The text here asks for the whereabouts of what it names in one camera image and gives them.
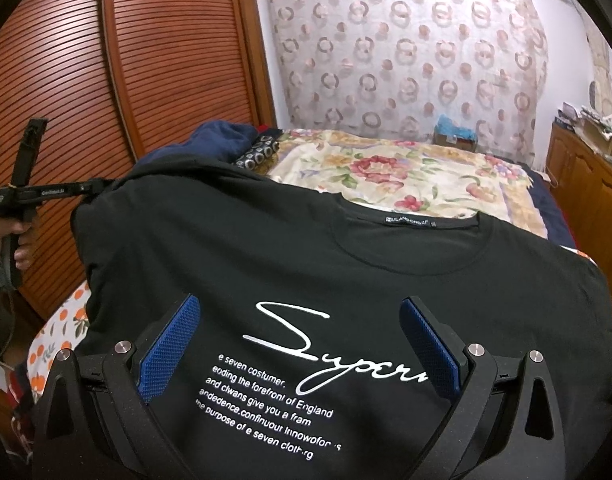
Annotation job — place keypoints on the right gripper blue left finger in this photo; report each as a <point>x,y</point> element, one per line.
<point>94,419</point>

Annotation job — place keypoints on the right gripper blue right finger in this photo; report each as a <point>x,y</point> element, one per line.
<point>503,421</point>

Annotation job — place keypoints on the black printed t-shirt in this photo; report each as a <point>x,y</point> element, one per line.
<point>299,368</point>

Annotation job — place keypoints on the person's left hand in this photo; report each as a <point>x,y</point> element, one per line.
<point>27,233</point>

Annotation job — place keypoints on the orange fruit print sheet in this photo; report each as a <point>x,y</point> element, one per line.
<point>65,329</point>

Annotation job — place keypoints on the brown slatted wardrobe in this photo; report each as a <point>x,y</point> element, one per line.
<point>115,79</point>

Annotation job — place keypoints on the navy blue folded garment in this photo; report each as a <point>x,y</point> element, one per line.
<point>223,141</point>

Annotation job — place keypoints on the dark patterned folded cloth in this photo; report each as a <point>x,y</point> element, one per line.
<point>258,154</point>

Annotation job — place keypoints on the floral bed cover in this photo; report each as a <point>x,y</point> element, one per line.
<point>408,177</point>

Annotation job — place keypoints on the wooden sideboard cabinet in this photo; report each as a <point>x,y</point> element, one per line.
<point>581,183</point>

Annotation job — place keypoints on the cardboard box with blue cloth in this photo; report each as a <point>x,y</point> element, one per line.
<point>448,133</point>

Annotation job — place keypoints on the clutter pile on sideboard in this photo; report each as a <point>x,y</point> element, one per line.
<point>595,131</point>

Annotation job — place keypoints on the circle patterned curtain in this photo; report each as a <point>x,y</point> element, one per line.
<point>395,69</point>

